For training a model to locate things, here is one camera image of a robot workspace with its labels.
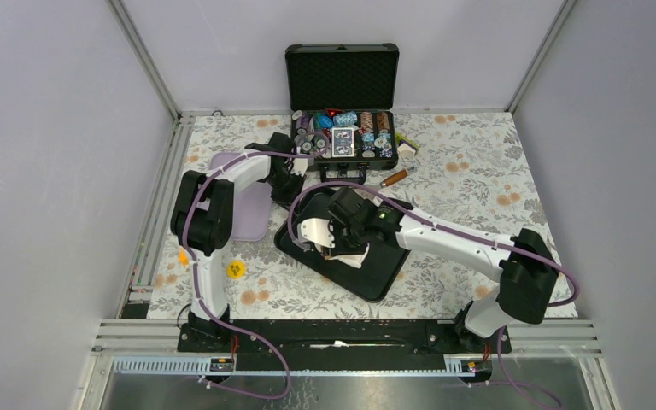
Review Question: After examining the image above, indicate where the black baking tray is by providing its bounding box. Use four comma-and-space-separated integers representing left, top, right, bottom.
274, 188, 409, 302

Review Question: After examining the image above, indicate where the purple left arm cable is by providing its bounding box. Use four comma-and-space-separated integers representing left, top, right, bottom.
180, 113, 332, 403

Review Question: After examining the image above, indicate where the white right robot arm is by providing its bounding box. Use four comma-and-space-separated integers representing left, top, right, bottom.
298, 188, 559, 352

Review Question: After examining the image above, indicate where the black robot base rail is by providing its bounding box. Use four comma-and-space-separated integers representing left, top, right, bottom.
177, 319, 512, 354

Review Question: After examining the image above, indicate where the metal dough scraper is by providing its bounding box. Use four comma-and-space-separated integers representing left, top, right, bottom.
369, 167, 416, 190

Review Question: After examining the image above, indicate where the blue playing card deck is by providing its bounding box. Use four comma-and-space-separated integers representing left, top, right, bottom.
331, 127, 355, 158

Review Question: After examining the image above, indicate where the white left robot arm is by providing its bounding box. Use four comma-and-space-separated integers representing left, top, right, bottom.
170, 132, 315, 351

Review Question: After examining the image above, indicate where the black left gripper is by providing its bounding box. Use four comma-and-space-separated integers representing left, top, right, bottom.
263, 168, 305, 215

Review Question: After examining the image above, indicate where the wooden rolling pin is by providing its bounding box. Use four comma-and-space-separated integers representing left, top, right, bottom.
320, 248, 335, 260

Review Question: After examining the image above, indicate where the black poker chip case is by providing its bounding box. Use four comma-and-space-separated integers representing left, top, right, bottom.
284, 43, 400, 184

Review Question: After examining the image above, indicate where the yellow round token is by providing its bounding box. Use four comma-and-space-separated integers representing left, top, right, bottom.
225, 261, 247, 279

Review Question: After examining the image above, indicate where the white dough disc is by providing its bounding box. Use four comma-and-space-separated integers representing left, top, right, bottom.
327, 244, 370, 269

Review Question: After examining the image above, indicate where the purple plastic tray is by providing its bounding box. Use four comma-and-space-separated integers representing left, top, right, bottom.
207, 151, 272, 242

